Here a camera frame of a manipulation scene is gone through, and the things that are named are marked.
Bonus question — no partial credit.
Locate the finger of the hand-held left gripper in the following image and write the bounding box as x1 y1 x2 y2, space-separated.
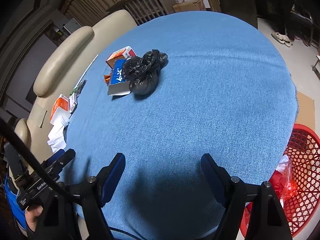
54 149 76 174
46 149 65 167

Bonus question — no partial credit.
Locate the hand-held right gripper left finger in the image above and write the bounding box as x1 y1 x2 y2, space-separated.
44 152 126 240

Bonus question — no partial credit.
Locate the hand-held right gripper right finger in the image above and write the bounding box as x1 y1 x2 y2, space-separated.
201 153 293 240

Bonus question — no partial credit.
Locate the red plastic basket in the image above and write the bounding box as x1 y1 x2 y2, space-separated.
240 124 320 238

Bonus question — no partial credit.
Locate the person's left hand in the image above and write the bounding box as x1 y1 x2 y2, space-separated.
24 205 44 233

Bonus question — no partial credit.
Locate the white paper towel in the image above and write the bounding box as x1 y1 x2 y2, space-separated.
47 124 67 153

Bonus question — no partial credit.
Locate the blue clothing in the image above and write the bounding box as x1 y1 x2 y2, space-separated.
4 175 27 230

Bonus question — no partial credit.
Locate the orange napkin pack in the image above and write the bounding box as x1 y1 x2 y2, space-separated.
49 94 70 125

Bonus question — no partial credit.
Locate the purple and white packet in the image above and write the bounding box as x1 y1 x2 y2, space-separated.
68 94 78 114

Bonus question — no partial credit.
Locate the green snack wrapper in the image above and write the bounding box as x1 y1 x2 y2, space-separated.
71 80 87 95

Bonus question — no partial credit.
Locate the blue tablecloth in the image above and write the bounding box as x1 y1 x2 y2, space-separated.
61 10 300 240

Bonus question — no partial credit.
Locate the white straw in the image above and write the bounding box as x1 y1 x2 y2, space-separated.
75 54 98 90

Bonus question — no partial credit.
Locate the blue carton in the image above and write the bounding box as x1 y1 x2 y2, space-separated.
107 59 132 97

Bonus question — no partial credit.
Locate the beige leather sofa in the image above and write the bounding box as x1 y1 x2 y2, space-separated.
14 9 138 170

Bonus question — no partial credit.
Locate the black plastic bag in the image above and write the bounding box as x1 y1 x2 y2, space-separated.
122 49 168 95

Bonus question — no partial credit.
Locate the cardboard sheet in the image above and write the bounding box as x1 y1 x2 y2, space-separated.
295 91 315 128

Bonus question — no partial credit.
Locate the red and orange carton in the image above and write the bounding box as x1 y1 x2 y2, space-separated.
105 46 137 68

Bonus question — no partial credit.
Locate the beige curtain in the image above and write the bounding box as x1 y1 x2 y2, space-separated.
62 0 130 28

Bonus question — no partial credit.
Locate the slatted wooden cabinet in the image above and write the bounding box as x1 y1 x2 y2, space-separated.
107 0 179 26

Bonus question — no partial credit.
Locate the cardboard box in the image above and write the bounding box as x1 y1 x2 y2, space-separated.
172 0 207 13

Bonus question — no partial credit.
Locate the wooden door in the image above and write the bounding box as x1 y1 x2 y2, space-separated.
200 0 258 28

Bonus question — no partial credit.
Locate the black cable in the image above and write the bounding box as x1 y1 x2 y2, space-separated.
0 117 80 205

